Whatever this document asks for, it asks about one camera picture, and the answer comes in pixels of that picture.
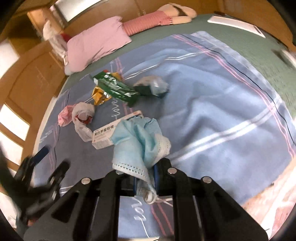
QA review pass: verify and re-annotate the clear plastic bag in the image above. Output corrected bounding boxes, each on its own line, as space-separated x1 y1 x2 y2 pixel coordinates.
134 75 170 98

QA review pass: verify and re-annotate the pink pillow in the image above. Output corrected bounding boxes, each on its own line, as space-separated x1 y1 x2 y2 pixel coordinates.
65 16 133 72

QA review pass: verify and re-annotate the white plastic bag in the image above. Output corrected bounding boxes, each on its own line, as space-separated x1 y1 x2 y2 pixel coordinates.
72 102 96 142

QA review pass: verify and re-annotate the yellow snack wrapper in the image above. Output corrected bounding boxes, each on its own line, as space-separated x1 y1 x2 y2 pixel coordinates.
91 85 112 106

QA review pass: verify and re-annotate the dark green snack bag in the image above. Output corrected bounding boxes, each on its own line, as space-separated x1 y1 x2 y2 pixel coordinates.
90 71 140 107

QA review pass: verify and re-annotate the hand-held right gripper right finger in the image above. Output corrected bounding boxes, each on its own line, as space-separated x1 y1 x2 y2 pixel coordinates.
154 159 269 241

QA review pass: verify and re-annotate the blue plaid blanket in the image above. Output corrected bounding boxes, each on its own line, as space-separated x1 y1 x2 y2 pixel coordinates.
35 31 296 241

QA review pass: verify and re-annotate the light blue face mask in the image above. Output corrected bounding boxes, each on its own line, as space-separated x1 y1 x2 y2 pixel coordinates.
111 117 174 208

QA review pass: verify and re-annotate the white hanging cloth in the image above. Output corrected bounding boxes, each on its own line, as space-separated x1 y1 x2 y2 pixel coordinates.
43 20 68 58

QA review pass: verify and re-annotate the white flat board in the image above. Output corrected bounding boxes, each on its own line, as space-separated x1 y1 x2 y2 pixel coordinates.
207 14 266 39

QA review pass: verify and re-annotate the white medicine box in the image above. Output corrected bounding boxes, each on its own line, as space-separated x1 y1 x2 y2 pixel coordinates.
91 110 144 150

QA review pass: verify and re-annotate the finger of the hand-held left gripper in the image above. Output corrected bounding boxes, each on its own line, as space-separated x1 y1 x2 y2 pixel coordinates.
20 146 51 179
44 161 70 200

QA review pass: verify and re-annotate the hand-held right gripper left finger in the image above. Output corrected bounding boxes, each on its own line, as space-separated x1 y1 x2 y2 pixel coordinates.
24 170 139 241

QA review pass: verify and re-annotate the frosted glass window panel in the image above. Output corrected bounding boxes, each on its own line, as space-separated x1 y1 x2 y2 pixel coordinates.
50 0 93 21

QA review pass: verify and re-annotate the red striped stuffed doll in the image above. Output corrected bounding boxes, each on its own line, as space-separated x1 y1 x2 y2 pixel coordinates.
122 2 197 36

